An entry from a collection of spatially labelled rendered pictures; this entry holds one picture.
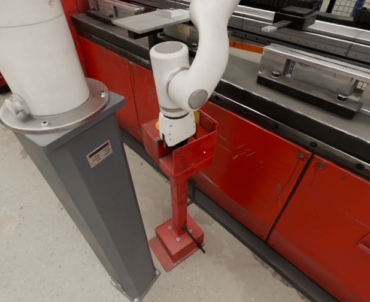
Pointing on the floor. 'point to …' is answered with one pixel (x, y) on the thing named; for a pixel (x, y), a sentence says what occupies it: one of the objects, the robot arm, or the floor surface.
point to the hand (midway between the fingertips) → (181, 149)
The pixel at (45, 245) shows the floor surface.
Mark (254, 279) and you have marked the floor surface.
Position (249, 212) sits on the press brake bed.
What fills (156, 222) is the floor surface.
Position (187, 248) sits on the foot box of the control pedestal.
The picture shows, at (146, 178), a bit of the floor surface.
